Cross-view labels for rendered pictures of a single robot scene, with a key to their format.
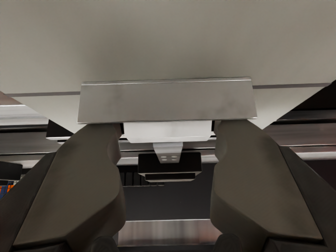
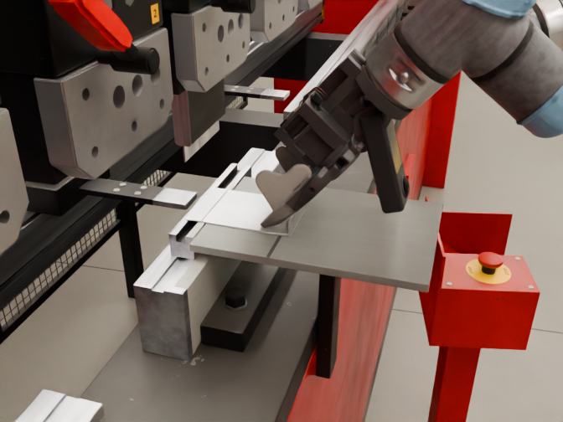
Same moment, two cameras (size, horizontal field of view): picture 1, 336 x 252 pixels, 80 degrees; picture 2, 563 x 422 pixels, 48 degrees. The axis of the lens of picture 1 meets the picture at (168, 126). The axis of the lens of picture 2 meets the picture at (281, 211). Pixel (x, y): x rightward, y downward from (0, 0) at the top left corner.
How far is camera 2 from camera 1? 71 cm
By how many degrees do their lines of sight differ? 66
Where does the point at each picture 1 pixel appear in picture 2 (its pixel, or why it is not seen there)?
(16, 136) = (171, 135)
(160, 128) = (241, 205)
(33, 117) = not seen: hidden behind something
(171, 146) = (189, 200)
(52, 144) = (148, 142)
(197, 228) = (194, 146)
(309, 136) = not seen: outside the picture
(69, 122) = not seen: hidden behind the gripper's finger
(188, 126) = (235, 215)
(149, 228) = (209, 133)
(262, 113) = (236, 242)
